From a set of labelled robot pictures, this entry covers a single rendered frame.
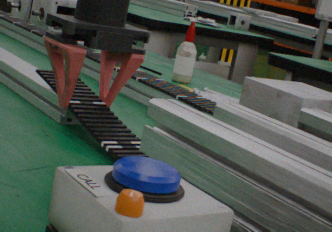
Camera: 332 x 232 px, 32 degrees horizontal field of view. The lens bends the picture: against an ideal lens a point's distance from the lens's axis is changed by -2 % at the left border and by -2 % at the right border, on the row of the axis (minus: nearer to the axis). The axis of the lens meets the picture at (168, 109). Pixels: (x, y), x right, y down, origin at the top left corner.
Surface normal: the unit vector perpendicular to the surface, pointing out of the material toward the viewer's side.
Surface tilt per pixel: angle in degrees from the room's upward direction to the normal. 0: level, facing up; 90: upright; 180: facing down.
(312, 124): 90
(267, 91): 90
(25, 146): 0
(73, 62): 112
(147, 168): 3
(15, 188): 0
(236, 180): 90
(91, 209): 90
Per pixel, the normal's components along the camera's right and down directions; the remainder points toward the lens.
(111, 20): 0.47, 0.28
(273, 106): -0.79, -0.04
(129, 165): 0.16, -0.96
